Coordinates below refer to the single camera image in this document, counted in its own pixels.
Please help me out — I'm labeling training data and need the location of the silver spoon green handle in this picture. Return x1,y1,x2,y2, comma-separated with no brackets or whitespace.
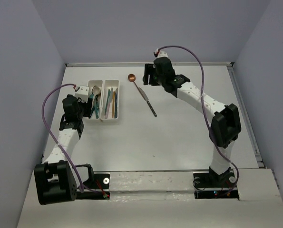
95,95,100,119

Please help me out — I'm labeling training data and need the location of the teal plastic spoon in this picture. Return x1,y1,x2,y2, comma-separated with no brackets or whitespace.
88,94,95,118

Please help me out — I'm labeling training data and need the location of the beige plastic spoon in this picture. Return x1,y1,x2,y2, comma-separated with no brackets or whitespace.
92,86,101,97

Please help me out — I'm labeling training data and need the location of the steel knife pink handle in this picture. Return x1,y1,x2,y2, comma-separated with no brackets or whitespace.
105,89,111,118

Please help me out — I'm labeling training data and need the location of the orange plastic knife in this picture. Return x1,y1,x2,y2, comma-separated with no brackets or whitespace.
112,91,116,118

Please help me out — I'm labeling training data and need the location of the blue plastic knife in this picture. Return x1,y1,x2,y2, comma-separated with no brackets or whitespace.
114,92,118,119

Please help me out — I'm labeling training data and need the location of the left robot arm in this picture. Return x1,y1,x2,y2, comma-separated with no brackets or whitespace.
34,95,95,205

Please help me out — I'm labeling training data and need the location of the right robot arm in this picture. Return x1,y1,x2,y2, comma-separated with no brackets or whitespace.
143,57,242,186

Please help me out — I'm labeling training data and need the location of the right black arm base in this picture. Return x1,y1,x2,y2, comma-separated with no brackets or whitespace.
192,172,239,200

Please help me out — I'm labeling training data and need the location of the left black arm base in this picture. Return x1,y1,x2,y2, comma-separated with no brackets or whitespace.
69,172,110,200

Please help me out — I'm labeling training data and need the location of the white left utensil tray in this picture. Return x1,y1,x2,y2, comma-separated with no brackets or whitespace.
87,80,104,121

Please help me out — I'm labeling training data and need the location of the white utensil tray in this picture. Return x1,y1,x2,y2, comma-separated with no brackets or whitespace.
100,79,120,123
87,80,104,121

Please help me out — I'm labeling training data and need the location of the white right utensil tray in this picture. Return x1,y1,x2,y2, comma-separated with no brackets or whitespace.
100,79,120,123

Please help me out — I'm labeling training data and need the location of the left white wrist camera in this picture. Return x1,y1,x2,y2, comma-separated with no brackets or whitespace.
74,85,89,103

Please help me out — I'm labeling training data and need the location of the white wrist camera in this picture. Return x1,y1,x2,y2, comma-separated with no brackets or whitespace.
153,49,168,58
74,85,89,103

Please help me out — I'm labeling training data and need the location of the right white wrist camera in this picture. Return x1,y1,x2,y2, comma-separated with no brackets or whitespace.
153,49,168,58

